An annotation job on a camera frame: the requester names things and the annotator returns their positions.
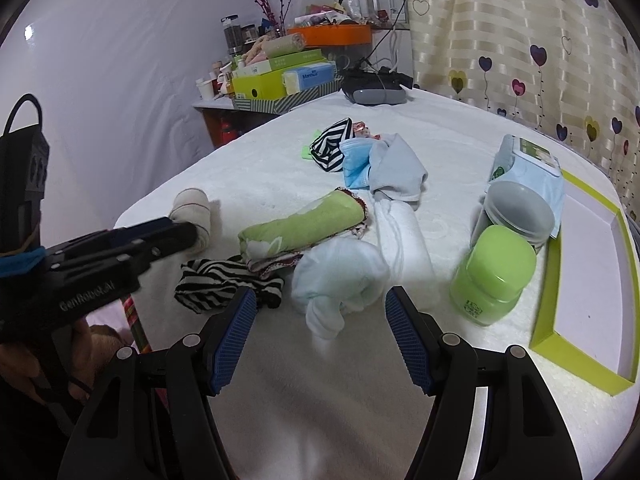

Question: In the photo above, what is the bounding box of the red side cabinet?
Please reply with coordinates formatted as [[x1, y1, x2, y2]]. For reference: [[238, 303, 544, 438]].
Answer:
[[198, 108, 277, 148]]

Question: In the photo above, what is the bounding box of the beige rolled towel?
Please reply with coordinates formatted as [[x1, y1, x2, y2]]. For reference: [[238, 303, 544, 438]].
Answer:
[[242, 34, 306, 66]]

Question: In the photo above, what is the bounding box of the blue tissue pack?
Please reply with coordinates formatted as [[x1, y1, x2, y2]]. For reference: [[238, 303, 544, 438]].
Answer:
[[282, 61, 336, 96]]

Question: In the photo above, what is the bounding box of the lime green tray box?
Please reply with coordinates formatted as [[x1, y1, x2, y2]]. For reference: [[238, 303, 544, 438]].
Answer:
[[529, 171, 639, 396]]

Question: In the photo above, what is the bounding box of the light blue cloth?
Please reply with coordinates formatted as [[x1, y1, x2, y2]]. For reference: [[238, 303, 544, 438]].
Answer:
[[340, 138, 376, 190]]

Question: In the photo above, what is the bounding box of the black white striped cloth front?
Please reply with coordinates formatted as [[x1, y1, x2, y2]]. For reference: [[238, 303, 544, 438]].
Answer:
[[174, 255, 284, 314]]

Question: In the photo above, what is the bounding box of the person's left hand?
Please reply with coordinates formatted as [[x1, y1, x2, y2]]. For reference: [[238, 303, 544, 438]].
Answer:
[[1, 318, 94, 403]]

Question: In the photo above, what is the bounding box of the beige rolled sock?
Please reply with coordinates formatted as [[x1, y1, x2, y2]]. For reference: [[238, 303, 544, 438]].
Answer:
[[168, 188, 212, 254]]

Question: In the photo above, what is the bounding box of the black white striped cloth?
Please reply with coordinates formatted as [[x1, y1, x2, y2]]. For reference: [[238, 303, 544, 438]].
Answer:
[[309, 117, 353, 172], [174, 255, 284, 314]]

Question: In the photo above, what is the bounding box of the light blue wet wipes pack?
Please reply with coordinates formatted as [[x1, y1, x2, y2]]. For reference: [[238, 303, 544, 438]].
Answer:
[[471, 134, 565, 243]]

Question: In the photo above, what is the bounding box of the striped cardboard tray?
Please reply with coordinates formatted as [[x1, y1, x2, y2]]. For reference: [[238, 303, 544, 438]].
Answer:
[[231, 77, 343, 115]]

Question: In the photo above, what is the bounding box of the heart pattern curtain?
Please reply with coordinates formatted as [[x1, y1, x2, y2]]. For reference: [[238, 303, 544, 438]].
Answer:
[[406, 0, 639, 217]]

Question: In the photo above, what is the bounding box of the orange basket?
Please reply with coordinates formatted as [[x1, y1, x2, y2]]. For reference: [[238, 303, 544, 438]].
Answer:
[[288, 24, 372, 48]]

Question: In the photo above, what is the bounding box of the dark glass jar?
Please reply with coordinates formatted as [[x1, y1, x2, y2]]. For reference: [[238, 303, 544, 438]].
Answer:
[[220, 14, 244, 56]]

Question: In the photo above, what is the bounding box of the red snack packet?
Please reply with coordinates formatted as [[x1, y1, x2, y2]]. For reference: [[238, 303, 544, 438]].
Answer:
[[352, 122, 381, 140]]

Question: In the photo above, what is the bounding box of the grey blue sock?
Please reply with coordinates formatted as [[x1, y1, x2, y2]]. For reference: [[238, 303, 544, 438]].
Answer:
[[369, 134, 427, 204]]

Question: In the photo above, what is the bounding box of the black camera mount with cable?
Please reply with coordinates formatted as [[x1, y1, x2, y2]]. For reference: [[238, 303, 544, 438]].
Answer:
[[1, 93, 50, 257]]

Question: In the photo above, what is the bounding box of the small green cloth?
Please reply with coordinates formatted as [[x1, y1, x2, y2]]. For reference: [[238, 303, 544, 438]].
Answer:
[[301, 129, 324, 162]]

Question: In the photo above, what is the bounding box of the grey black VR headset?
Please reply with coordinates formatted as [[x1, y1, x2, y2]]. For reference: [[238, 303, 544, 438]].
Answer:
[[341, 67, 413, 106]]

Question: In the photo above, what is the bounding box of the lime green storage box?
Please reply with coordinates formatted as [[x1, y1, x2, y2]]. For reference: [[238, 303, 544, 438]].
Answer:
[[232, 68, 286, 101]]

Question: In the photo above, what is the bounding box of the white paper cup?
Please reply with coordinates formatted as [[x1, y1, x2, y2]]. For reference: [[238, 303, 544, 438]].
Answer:
[[196, 78, 216, 101]]

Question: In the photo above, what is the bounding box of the green cosmetic jar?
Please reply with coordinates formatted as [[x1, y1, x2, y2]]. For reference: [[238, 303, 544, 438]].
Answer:
[[449, 226, 537, 326]]

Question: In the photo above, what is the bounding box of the green rolled cloth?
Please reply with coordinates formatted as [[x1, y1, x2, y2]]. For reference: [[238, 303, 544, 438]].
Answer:
[[238, 188, 368, 261]]

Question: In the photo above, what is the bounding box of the pale blue white sock bundle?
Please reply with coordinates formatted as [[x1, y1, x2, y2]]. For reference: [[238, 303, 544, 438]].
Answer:
[[291, 237, 390, 339]]

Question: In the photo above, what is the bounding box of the black white striped cloth back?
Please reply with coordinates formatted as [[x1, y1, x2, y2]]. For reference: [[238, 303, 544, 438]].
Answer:
[[309, 117, 353, 172]]

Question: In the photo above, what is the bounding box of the white rolled towel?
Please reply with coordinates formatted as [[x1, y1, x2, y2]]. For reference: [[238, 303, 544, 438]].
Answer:
[[374, 198, 440, 312]]

